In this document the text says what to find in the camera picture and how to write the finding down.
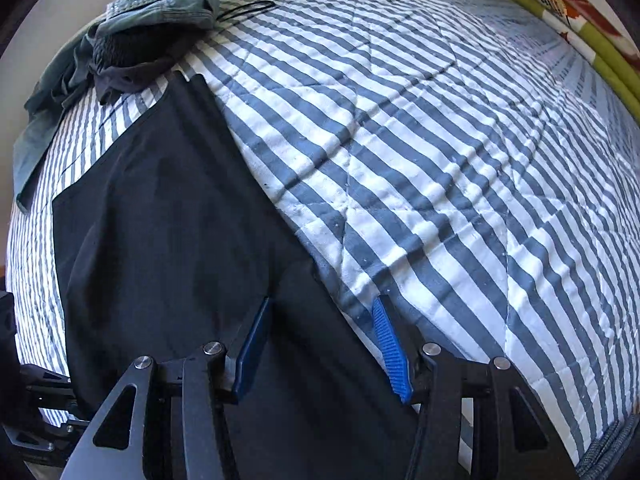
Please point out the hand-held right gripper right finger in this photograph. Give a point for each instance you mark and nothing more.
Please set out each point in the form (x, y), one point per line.
(392, 355)

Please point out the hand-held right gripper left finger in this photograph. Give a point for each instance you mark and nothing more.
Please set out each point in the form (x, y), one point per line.
(252, 350)

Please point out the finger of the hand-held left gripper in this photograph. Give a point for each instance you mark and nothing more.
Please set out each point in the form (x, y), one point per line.
(35, 435)
(47, 382)

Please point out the black shorts with yellow stripes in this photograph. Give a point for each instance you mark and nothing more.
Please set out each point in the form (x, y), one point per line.
(175, 235)

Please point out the blue white striped blanket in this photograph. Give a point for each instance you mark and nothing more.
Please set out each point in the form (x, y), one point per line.
(450, 160)

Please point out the dark navy garment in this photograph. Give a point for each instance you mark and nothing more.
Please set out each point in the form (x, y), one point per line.
(130, 55)

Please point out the grey-green jeans pile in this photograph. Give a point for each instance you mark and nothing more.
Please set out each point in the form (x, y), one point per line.
(160, 0)

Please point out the green patterned cushion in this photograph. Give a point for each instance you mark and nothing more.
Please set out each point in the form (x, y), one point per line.
(595, 35)

